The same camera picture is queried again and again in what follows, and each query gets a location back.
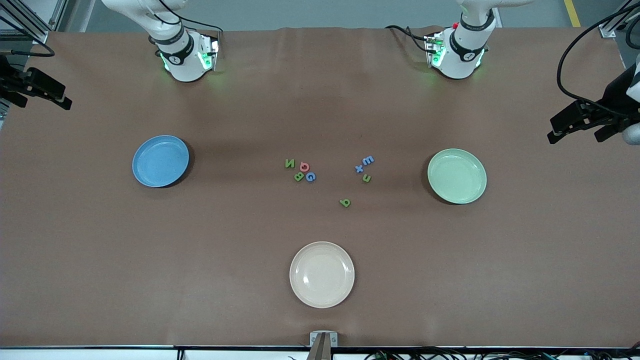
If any black arm base cable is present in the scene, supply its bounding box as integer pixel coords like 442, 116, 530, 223
149, 2, 224, 45
385, 25, 436, 53

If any aluminium frame post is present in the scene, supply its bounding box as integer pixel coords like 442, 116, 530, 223
0, 0, 68, 45
599, 0, 640, 39

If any brown table cover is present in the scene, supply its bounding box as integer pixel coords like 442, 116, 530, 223
0, 26, 640, 348

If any green plate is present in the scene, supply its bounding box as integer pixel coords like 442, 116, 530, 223
427, 148, 488, 205

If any beige plate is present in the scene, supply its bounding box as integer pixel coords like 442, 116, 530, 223
289, 241, 355, 309

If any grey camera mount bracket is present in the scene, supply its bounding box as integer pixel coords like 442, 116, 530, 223
307, 331, 339, 360

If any black right arm base cable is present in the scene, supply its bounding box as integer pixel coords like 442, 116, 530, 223
149, 2, 224, 45

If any black left arm base cable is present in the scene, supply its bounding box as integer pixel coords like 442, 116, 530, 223
385, 25, 436, 53

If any blue plate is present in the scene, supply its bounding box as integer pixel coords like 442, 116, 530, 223
132, 135, 190, 188

